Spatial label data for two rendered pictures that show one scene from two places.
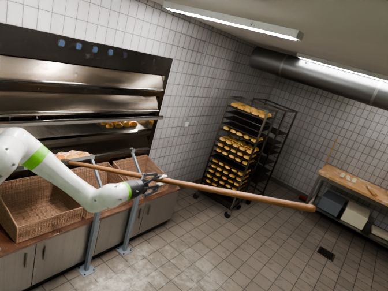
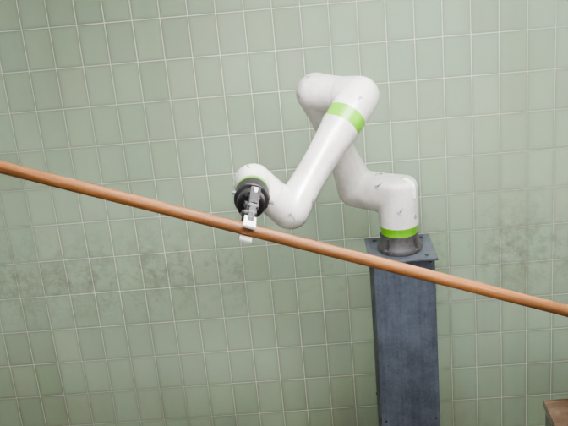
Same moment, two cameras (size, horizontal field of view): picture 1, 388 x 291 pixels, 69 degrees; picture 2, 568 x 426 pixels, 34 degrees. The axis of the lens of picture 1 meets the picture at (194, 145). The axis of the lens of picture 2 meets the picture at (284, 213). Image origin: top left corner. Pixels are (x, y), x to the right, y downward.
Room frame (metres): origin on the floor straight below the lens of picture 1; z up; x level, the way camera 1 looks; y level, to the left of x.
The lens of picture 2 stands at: (3.31, -0.85, 2.42)
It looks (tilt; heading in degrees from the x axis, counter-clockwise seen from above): 20 degrees down; 151
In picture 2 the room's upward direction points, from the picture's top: 5 degrees counter-clockwise
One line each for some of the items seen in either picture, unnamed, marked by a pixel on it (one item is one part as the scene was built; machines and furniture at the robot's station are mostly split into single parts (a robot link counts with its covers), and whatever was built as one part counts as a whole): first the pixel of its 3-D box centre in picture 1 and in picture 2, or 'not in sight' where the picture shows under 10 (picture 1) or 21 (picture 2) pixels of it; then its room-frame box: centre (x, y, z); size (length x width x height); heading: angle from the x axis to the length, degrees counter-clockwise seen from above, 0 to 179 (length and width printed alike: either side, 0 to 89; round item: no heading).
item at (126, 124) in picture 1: (109, 116); not in sight; (3.38, 1.12, 1.21); 0.61 x 0.48 x 0.06; 58
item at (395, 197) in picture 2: not in sight; (395, 203); (0.98, 0.88, 1.36); 0.16 x 0.13 x 0.19; 18
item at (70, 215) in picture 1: (38, 202); not in sight; (2.02, 1.13, 0.72); 0.56 x 0.49 x 0.28; 148
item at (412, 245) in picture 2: not in sight; (397, 233); (0.94, 0.91, 1.23); 0.26 x 0.15 x 0.06; 149
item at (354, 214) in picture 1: (355, 214); not in sight; (4.69, -3.14, 0.35); 0.50 x 0.36 x 0.24; 149
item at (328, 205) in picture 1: (331, 202); not in sight; (4.91, -2.78, 0.35); 0.50 x 0.36 x 0.24; 148
